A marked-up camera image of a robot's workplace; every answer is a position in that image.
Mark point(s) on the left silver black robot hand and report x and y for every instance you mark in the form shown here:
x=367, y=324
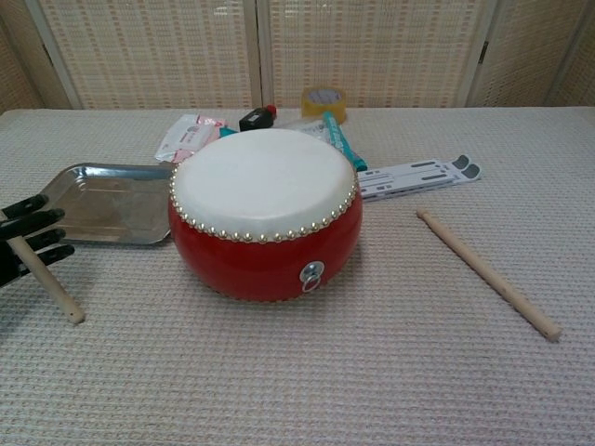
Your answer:
x=28, y=232

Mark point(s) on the teal clear snack bag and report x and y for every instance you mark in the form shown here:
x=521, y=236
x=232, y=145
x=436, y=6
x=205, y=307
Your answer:
x=341, y=139

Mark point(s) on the yellowish packing tape roll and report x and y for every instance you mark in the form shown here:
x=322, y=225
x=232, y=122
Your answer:
x=323, y=104

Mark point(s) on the black bottle red cap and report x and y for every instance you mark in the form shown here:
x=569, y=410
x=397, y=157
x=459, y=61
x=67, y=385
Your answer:
x=255, y=120

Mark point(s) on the pink white wet wipes pack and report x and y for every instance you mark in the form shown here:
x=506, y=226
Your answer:
x=186, y=137

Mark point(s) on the white woven tablecloth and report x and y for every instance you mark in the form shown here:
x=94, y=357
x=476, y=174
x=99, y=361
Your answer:
x=325, y=371

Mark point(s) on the white folding laptop stand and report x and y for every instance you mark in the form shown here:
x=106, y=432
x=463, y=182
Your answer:
x=418, y=176

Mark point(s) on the red drum white skin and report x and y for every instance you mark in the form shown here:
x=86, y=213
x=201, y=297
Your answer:
x=260, y=186

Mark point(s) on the stainless steel tray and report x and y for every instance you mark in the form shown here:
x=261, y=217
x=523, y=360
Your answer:
x=116, y=204

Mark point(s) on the woven folding screen panel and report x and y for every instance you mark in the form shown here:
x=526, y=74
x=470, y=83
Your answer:
x=153, y=51
x=18, y=69
x=586, y=69
x=525, y=51
x=372, y=51

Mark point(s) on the wooden drumstick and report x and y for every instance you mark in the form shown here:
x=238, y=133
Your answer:
x=488, y=274
x=51, y=283

